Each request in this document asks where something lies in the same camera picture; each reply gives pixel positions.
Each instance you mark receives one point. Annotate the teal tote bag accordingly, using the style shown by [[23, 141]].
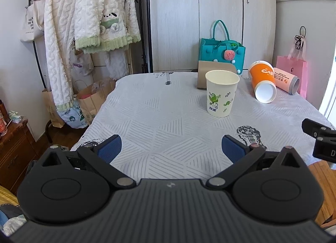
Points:
[[226, 51]]

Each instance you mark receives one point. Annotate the black clothes rack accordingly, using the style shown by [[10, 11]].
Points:
[[38, 32]]

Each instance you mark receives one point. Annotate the white fleece green-trim jacket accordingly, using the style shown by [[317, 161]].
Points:
[[105, 25]]

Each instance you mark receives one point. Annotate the brown kraft paper bag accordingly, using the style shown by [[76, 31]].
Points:
[[93, 96]]

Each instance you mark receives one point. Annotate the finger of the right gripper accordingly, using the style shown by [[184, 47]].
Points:
[[325, 141]]

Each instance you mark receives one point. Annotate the white green-printed paper cup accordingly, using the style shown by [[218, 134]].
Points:
[[221, 90]]

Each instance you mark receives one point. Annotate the white fleece long robe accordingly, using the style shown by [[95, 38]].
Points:
[[59, 36]]

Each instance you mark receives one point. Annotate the pink paper shopping bag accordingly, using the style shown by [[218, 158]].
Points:
[[296, 64]]

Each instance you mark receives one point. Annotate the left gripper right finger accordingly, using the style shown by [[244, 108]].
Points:
[[243, 158]]

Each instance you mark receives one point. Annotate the grey three-door wardrobe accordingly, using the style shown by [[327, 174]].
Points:
[[176, 28]]

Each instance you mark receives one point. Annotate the wooden side cabinet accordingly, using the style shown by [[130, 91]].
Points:
[[17, 151]]

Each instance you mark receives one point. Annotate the orange coco paper cup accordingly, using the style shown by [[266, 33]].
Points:
[[262, 78]]

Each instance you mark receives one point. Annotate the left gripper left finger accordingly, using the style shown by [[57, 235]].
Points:
[[100, 156]]

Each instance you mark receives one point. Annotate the white canvas tote bag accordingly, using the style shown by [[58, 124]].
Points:
[[26, 35]]

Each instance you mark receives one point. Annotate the white patterned tablecloth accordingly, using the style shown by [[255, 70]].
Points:
[[167, 133]]

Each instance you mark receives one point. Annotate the pink paper cup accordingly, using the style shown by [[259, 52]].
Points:
[[286, 81]]

